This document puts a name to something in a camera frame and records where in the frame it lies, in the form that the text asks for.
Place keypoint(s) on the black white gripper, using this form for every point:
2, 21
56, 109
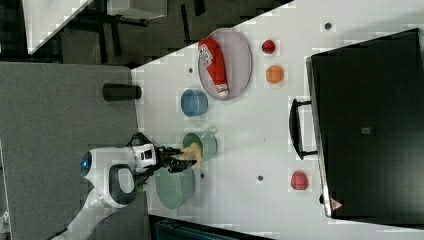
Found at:
147, 159

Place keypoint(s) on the yellow banana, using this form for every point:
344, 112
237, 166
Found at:
192, 153

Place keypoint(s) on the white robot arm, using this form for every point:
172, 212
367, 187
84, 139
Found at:
114, 174

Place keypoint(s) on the green mug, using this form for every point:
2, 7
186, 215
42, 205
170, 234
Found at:
206, 139

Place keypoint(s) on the green colander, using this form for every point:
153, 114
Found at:
174, 189

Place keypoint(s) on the blue bowl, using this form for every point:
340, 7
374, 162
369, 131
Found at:
194, 102

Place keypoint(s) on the dark bin under table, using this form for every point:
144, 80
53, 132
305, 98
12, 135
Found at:
162, 228

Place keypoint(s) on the red ketchup bottle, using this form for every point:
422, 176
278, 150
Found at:
212, 58

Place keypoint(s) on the grey round plate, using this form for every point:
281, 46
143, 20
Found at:
238, 64

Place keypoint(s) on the red strawberry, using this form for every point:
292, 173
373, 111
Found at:
299, 180

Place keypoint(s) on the orange fruit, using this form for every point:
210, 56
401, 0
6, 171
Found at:
274, 74

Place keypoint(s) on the small red fruit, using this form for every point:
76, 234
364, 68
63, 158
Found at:
268, 46

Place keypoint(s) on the black toaster oven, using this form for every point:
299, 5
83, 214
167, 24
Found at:
368, 117

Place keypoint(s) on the black cylinder post upper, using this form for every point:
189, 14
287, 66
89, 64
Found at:
120, 92

